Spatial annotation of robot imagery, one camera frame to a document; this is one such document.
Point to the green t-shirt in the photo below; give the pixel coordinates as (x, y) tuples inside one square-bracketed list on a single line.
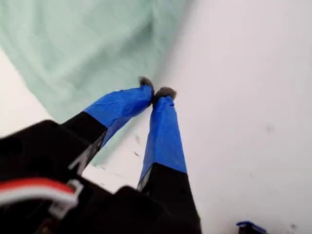
[(73, 48)]

